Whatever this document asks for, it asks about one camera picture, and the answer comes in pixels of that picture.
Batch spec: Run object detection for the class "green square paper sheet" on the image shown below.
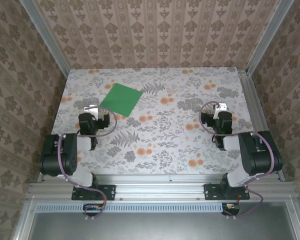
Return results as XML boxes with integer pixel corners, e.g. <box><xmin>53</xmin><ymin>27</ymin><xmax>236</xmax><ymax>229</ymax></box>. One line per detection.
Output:
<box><xmin>99</xmin><ymin>82</ymin><xmax>144</xmax><ymax>118</ymax></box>

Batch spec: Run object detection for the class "grey metal sheet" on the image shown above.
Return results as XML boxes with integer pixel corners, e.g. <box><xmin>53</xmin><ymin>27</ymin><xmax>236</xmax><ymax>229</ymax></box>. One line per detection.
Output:
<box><xmin>27</xmin><ymin>212</ymin><xmax>298</xmax><ymax>240</ymax></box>

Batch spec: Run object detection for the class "floral patterned table mat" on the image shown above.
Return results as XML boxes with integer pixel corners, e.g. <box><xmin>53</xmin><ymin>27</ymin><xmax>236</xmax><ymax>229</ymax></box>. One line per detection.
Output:
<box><xmin>51</xmin><ymin>67</ymin><xmax>253</xmax><ymax>176</ymax></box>

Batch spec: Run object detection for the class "small black connector board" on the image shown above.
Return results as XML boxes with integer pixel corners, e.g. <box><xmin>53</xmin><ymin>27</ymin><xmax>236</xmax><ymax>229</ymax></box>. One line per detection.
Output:
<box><xmin>222</xmin><ymin>203</ymin><xmax>241</xmax><ymax>213</ymax></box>
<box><xmin>83</xmin><ymin>203</ymin><xmax>103</xmax><ymax>213</ymax></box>

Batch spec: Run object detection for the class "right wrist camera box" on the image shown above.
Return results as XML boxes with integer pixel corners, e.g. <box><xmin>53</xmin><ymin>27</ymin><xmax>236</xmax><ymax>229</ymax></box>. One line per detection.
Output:
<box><xmin>213</xmin><ymin>102</ymin><xmax>233</xmax><ymax>128</ymax></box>

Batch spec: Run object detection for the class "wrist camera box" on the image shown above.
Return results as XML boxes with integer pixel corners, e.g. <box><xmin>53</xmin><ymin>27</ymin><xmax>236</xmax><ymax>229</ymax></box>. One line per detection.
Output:
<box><xmin>78</xmin><ymin>105</ymin><xmax>104</xmax><ymax>136</ymax></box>
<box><xmin>213</xmin><ymin>102</ymin><xmax>233</xmax><ymax>128</ymax></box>

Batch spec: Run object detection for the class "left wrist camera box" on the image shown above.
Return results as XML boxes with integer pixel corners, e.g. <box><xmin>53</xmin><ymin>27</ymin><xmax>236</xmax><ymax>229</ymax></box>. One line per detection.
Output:
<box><xmin>78</xmin><ymin>105</ymin><xmax>104</xmax><ymax>136</ymax></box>

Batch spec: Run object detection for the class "aluminium table side rail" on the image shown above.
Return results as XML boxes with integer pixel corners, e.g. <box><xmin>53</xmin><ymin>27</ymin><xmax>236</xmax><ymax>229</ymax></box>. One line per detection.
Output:
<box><xmin>238</xmin><ymin>69</ymin><xmax>286</xmax><ymax>182</ymax></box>

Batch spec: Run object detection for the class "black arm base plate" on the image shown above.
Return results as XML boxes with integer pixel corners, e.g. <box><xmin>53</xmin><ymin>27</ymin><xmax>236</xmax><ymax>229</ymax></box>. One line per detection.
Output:
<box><xmin>204</xmin><ymin>183</ymin><xmax>251</xmax><ymax>201</ymax></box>
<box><xmin>71</xmin><ymin>184</ymin><xmax>116</xmax><ymax>201</ymax></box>

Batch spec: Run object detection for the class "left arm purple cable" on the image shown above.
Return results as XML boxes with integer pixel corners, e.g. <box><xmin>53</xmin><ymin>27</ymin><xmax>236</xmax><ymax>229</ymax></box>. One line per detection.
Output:
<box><xmin>57</xmin><ymin>106</ymin><xmax>117</xmax><ymax>221</ymax></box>

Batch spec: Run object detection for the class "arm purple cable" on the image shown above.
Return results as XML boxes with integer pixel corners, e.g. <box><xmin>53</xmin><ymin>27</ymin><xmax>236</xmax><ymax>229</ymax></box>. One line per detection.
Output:
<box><xmin>57</xmin><ymin>106</ymin><xmax>117</xmax><ymax>221</ymax></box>
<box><xmin>199</xmin><ymin>100</ymin><xmax>276</xmax><ymax>218</ymax></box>

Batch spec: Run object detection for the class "wide aluminium frame rail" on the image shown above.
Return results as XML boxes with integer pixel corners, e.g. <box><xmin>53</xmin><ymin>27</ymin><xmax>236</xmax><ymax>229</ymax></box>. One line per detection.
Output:
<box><xmin>27</xmin><ymin>174</ymin><xmax>300</xmax><ymax>201</ymax></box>

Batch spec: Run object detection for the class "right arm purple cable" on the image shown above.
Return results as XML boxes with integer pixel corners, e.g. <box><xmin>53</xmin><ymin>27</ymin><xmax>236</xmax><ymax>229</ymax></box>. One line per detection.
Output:
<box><xmin>199</xmin><ymin>100</ymin><xmax>276</xmax><ymax>218</ymax></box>

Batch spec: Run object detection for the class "grey slotted cable duct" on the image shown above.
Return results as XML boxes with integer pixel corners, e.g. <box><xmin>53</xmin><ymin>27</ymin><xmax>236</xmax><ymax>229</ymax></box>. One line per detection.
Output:
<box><xmin>36</xmin><ymin>202</ymin><xmax>241</xmax><ymax>215</ymax></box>

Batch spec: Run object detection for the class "aluminium frame post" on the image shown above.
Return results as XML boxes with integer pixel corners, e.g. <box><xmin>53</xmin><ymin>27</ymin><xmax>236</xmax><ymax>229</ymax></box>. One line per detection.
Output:
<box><xmin>245</xmin><ymin>0</ymin><xmax>295</xmax><ymax>76</ymax></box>
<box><xmin>21</xmin><ymin>0</ymin><xmax>71</xmax><ymax>78</ymax></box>

